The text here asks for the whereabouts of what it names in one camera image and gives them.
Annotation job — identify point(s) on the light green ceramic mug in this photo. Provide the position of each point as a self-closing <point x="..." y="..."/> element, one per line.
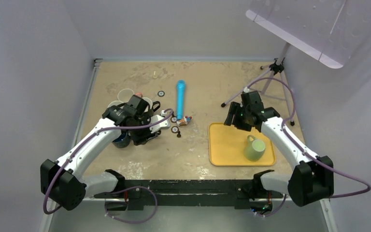
<point x="254" y="149"/>

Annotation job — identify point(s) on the blue toy microphone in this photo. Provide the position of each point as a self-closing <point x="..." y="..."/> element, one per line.
<point x="180" y="98"/>

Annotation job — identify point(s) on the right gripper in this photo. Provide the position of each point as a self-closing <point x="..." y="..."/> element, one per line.
<point x="235" y="108"/>

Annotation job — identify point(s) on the black ceramic mug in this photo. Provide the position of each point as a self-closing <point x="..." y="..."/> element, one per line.
<point x="152" y="107"/>

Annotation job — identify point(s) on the yellow plastic tray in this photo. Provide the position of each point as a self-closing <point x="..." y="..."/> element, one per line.
<point x="227" y="144"/>

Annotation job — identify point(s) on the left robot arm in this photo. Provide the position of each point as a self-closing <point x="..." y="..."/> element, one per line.
<point x="62" y="181"/>

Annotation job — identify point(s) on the translucent perforated panel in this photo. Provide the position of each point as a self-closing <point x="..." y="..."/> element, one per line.
<point x="329" y="31"/>

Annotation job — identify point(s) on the pink ceramic mug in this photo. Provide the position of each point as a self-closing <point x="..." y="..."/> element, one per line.
<point x="124" y="95"/>

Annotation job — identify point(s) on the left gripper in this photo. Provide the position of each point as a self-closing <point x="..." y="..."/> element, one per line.
<point x="142" y="139"/>

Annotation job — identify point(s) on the dark blue ceramic mug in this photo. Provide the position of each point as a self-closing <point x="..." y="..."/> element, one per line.
<point x="122" y="141"/>

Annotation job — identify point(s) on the grey teal ceramic mug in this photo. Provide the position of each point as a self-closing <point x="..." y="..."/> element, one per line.
<point x="114" y="103"/>

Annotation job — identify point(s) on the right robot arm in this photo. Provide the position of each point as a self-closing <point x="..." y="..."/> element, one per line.
<point x="312" y="178"/>

